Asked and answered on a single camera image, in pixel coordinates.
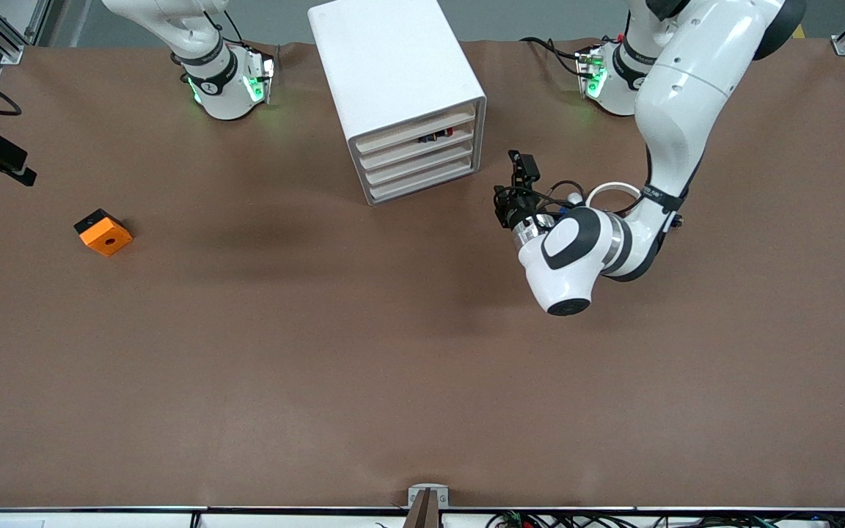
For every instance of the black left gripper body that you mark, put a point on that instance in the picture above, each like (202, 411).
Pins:
(516, 210)

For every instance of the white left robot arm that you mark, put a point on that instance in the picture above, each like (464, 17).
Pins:
(679, 95)

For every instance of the red mushroom push button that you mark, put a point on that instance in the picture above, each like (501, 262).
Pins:
(433, 136)

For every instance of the orange and black box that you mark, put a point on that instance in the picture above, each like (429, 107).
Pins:
(108, 238)

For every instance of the small black plastic part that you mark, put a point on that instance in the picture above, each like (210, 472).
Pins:
(678, 219)

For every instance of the brown table cover sheet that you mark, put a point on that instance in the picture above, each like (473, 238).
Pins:
(422, 381)

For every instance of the brown tapered strip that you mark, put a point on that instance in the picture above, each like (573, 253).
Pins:
(422, 513)

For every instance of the grey metal bracket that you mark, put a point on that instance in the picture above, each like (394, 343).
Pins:
(428, 490)

